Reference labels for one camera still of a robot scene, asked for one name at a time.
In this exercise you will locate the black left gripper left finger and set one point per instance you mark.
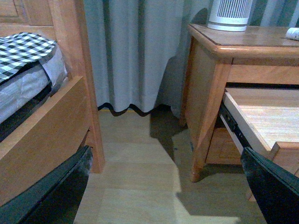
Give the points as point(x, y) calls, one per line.
point(55, 198)

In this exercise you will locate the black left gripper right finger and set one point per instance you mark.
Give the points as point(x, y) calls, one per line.
point(275, 189)

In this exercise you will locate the wooden drawer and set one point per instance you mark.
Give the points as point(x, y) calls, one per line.
point(269, 120)
point(222, 149)

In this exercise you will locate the white medicine bottle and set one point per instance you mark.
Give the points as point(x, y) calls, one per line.
point(292, 34)

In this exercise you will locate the wooden nightstand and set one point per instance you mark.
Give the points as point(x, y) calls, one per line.
point(258, 55)

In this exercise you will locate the grey mattress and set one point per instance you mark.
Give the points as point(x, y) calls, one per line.
point(20, 89)

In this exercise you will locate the black white checkered sheet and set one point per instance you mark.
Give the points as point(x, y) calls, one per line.
point(20, 49)

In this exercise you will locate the grey curtain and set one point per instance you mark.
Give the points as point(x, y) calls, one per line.
point(139, 50)

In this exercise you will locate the white ribbed air purifier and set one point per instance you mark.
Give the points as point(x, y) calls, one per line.
point(229, 15)

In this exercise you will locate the wooden bed frame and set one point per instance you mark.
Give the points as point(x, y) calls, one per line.
point(66, 121)

